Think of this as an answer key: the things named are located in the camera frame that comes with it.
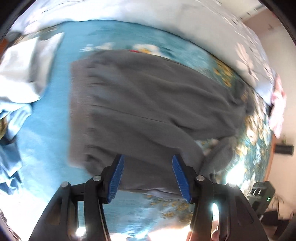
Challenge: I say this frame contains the teal floral bed blanket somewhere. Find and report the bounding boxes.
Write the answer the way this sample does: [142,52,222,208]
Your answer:
[14,21,271,240]

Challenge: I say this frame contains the grey-blue daisy duvet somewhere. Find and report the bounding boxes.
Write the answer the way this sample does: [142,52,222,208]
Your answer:
[11,0,275,104]

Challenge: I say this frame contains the blue fleece garment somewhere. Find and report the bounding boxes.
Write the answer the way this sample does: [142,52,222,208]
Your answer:
[1,102,32,195]

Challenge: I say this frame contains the pink clothing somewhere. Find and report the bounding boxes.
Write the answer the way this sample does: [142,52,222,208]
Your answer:
[269,74,287,138]

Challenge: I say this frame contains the grey fleece sweatpants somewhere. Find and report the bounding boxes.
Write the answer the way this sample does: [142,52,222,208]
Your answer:
[69,50,254,196]

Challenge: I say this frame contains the light blue garment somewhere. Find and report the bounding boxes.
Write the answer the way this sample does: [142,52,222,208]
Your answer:
[1,33,64,112]

